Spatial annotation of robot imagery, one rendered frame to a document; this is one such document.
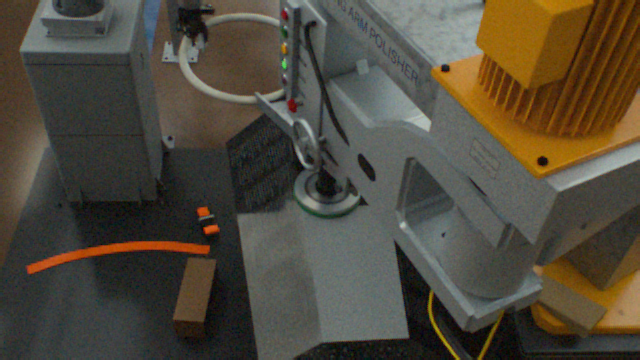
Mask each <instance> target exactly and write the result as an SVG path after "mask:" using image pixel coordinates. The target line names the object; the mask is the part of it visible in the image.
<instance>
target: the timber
mask: <svg viewBox="0 0 640 360"><path fill-rule="evenodd" d="M218 277H219V276H218V265H217V259H205V258H194V257H189V258H188V262H187V266H186V270H185V274H184V278H183V282H182V286H181V291H180V295H179V298H178V302H177V306H176V310H175V314H174V318H173V321H174V326H175V331H176V336H181V337H193V338H206V336H207V331H208V326H209V321H210V316H211V311H212V306H213V301H214V296H215V291H216V287H217V282H218Z"/></svg>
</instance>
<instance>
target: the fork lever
mask: <svg viewBox="0 0 640 360"><path fill-rule="evenodd" d="M255 97H256V99H257V103H258V104H257V105H256V106H257V107H258V108H259V109H261V110H262V111H263V112H265V113H266V114H267V115H268V116H269V117H270V118H271V119H272V120H273V121H274V122H275V123H276V124H277V125H278V126H279V127H280V128H281V129H282V130H283V131H284V132H285V133H286V134H287V135H289V136H290V137H291V138H292V124H293V120H292V119H291V117H290V116H289V114H288V113H287V112H286V104H287V93H286V97H285V98H282V99H280V100H277V101H274V102H271V103H270V102H269V101H267V100H266V99H265V98H264V97H263V96H262V95H261V94H260V93H258V92H255ZM320 166H322V167H323V168H324V169H325V170H326V171H327V172H328V173H329V174H330V175H332V176H333V177H334V178H335V179H336V180H337V177H338V168H339V164H338V163H337V162H336V161H335V160H334V159H333V158H332V157H331V156H330V155H328V154H327V153H326V152H325V151H322V152H321V165H320ZM335 189H336V191H337V193H341V192H342V186H341V183H340V181H339V182H335ZM349 192H350V193H351V194H352V195H353V196H354V197H357V196H358V190H357V189H356V187H355V186H354V185H353V183H352V182H351V181H350V184H349Z"/></svg>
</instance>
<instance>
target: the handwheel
mask: <svg viewBox="0 0 640 360"><path fill-rule="evenodd" d="M300 124H301V125H302V126H303V127H304V128H305V129H306V131H307V132H308V136H305V134H304V132H303V129H302V127H301V125H300ZM299 135H300V139H299ZM292 139H293V144H294V147H295V150H296V153H297V155H298V157H299V159H300V161H301V163H302V164H303V166H304V167H305V168H306V169H307V170H308V171H309V172H316V171H317V170H318V169H319V167H320V165H321V151H320V147H319V145H322V144H325V143H326V138H325V136H324V135H322V136H319V137H316V135H315V132H314V130H313V129H312V127H311V125H310V124H309V123H308V120H306V119H305V118H303V117H297V118H296V119H295V120H294V121H293V124H292ZM311 151H313V153H314V163H313V165H311V164H310V163H309V162H308V152H311Z"/></svg>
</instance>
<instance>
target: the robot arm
mask: <svg viewBox="0 0 640 360"><path fill-rule="evenodd" d="M178 4H179V6H180V7H181V8H179V9H178V13H179V19H178V20H176V25H177V33H179V32H180V31H182V32H183V33H184V34H186V35H187V37H188V38H190V39H191V40H192V39H193V38H195V37H196V36H197V42H196V44H195V49H196V50H198V49H200V48H201V51H202V53H203V52H204V51H205V48H206V45H207V41H208V36H209V32H208V29H207V25H205V21H204V20H203V18H202V17H201V15H214V13H215V10H216V9H215V8H213V6H211V5H208V4H205V5H202V4H203V0H178ZM104 7H105V0H52V8H53V10H54V11H55V12H56V13H57V14H59V15H61V16H64V17H68V18H85V17H90V16H93V15H96V14H98V13H99V12H101V11H102V10H103V9H104ZM178 23H180V26H181V28H179V29H178ZM199 32H200V33H199ZM186 35H185V37H186ZM185 37H184V38H185ZM184 38H183V40H184ZM183 40H182V42H183ZM194 42H195V41H194V39H193V40H192V42H191V46H192V47H193V45H194Z"/></svg>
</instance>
